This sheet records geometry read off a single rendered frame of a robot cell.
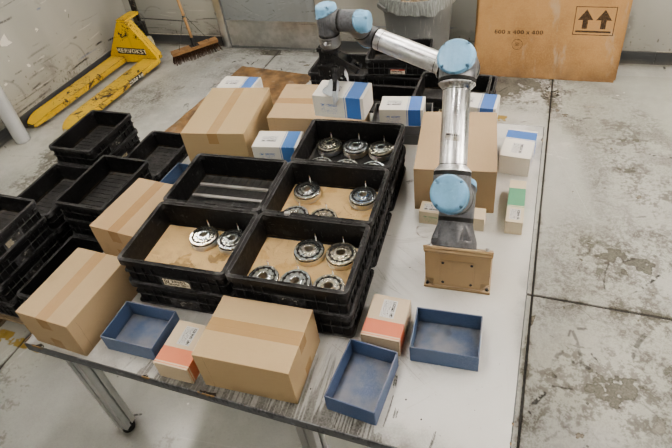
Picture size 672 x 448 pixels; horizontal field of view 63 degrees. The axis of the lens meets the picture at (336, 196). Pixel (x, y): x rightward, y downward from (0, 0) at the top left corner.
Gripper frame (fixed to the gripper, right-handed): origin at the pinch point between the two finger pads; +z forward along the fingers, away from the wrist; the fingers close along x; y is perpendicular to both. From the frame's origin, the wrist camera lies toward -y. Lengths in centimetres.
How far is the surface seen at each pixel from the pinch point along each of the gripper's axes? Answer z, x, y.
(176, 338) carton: 34, 95, 28
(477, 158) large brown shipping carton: 22, 3, -51
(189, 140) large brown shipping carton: 25, 6, 74
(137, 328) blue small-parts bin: 41, 91, 49
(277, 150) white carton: 24.8, 6.2, 30.1
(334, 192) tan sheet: 28.4, 23.9, -1.2
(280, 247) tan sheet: 28, 56, 8
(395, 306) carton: 34, 67, -36
